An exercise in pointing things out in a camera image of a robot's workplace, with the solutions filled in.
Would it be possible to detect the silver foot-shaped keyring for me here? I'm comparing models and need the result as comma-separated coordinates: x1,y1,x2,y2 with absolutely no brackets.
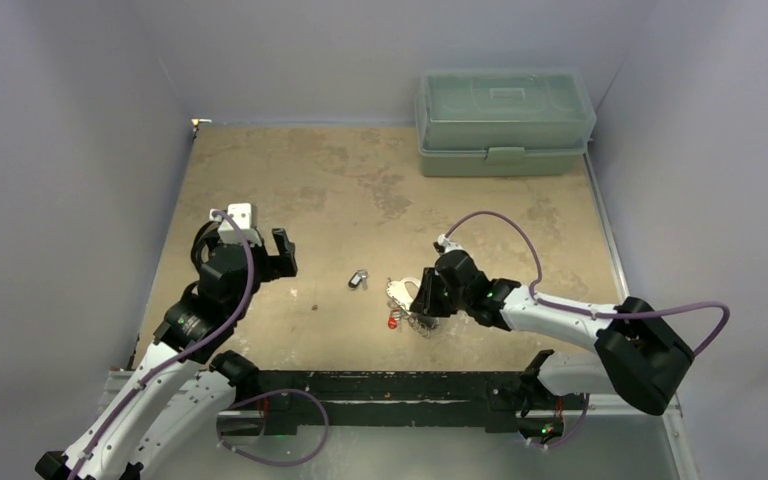
385,277,440,338

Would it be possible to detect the small key fob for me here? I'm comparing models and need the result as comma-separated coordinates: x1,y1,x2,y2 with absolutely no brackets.
347,269,368,290

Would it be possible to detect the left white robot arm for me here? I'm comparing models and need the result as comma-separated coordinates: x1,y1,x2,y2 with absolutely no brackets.
34,221,298,479

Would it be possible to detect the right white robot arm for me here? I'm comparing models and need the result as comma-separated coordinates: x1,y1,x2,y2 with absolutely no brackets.
409,250,695,415

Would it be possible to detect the green plastic storage box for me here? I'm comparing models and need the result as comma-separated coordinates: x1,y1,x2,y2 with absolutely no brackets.
415,67,596,177

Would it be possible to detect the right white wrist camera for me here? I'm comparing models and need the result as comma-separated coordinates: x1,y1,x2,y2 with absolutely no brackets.
433,234,466,257

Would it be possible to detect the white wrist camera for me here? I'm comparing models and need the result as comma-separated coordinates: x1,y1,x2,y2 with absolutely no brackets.
433,234,466,257
209,203,263,246

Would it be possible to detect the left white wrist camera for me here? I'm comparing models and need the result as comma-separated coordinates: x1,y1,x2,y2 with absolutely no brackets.
209,203,263,246

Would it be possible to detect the coiled black cable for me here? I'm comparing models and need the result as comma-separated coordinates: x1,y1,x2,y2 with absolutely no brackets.
189,220,221,273

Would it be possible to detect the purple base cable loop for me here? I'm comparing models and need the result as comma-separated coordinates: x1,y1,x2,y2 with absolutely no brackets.
215,388,330,468

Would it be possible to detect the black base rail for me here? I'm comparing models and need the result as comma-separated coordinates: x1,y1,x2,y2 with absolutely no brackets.
237,370,584,435

